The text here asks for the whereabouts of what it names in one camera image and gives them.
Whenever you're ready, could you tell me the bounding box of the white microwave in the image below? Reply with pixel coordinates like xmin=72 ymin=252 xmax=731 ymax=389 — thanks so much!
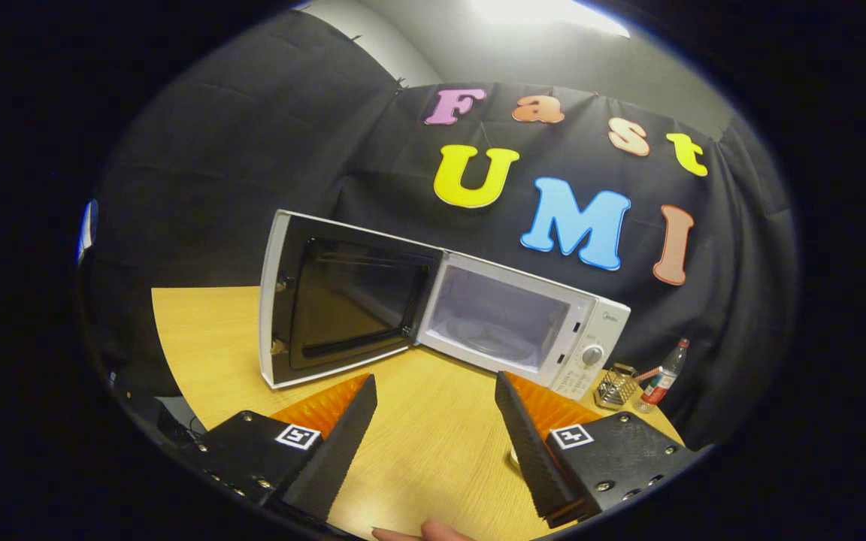
xmin=258 ymin=209 xmax=631 ymax=401

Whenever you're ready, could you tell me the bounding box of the metal wire basket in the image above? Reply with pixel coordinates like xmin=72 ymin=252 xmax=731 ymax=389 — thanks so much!
xmin=594 ymin=363 xmax=639 ymax=410

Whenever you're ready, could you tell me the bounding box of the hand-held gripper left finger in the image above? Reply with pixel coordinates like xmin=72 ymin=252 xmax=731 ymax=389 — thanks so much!
xmin=177 ymin=373 xmax=378 ymax=521

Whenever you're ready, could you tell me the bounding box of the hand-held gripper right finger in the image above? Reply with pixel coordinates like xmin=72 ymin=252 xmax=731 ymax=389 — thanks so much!
xmin=495 ymin=370 xmax=708 ymax=529

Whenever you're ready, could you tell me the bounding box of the computer monitor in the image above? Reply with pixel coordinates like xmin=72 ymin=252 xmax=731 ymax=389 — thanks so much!
xmin=78 ymin=199 xmax=99 ymax=264

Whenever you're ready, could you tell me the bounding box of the black backdrop cloth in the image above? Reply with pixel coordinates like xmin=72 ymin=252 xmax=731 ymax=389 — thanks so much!
xmin=80 ymin=11 xmax=798 ymax=452

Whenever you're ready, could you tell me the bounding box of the clear bottle red label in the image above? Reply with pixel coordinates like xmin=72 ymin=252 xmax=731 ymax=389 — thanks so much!
xmin=634 ymin=338 xmax=691 ymax=414

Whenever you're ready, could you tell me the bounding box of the ceiling light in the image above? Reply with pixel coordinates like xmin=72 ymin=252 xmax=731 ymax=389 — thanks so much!
xmin=471 ymin=0 xmax=629 ymax=38

